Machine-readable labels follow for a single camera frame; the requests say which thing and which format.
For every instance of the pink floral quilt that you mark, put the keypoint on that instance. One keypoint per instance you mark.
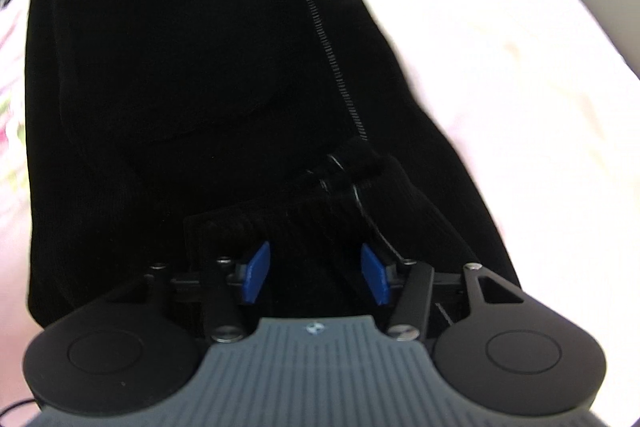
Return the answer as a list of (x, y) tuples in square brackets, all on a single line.
[(525, 107)]

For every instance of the black pants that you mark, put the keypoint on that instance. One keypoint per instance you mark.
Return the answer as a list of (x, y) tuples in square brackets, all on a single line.
[(200, 82)]

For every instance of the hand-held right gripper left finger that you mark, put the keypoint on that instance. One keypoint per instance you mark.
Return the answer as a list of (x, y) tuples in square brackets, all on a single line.
[(257, 273)]

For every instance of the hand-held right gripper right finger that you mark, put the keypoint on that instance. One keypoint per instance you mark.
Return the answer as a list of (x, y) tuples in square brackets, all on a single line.
[(375, 274)]

